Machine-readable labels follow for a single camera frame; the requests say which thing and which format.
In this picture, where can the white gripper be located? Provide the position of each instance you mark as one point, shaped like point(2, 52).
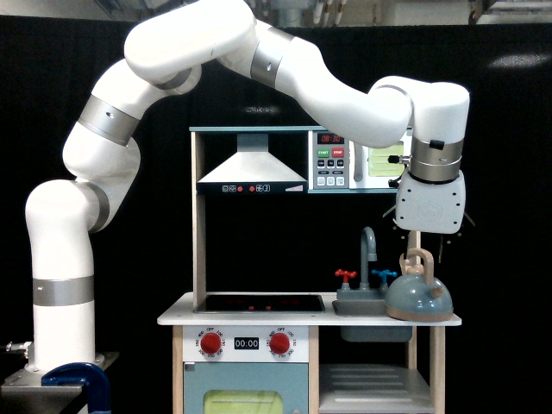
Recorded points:
point(429, 208)

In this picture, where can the grey-blue toy teapot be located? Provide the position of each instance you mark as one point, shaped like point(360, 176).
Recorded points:
point(417, 295)

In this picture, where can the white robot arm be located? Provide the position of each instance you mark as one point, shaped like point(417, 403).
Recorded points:
point(214, 52)

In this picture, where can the black toy stove top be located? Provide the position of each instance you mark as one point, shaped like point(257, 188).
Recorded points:
point(236, 303)

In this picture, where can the grey toy faucet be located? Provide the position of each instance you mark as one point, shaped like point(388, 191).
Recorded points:
point(368, 254)

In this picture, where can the grey toy sink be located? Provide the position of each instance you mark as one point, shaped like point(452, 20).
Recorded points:
point(356, 309)

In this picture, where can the toy microwave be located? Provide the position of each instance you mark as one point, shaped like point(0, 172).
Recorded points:
point(340, 165)

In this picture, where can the black backdrop curtain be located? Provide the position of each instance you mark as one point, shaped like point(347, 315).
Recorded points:
point(498, 269)

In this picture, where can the wooden toy kitchen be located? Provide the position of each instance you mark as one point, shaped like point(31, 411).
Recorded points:
point(293, 243)

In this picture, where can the right red oven knob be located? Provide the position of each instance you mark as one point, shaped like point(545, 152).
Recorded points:
point(279, 343)

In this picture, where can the red oven knob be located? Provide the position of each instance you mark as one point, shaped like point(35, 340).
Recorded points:
point(279, 343)
point(211, 343)

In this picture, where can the silver toy range hood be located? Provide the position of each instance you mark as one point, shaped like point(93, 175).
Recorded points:
point(252, 170)

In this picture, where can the left red oven knob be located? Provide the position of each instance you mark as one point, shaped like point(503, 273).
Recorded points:
point(211, 343)

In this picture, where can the blue toy oven door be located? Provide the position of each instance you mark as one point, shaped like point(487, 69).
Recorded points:
point(241, 387)

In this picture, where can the blue clamp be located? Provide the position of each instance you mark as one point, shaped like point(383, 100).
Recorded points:
point(90, 376)

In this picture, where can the blue tap handle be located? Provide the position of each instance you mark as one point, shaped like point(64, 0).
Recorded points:
point(384, 275)

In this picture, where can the red tap handle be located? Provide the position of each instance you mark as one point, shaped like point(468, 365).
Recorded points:
point(345, 276)

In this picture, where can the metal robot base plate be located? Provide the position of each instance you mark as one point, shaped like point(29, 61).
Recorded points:
point(75, 388)

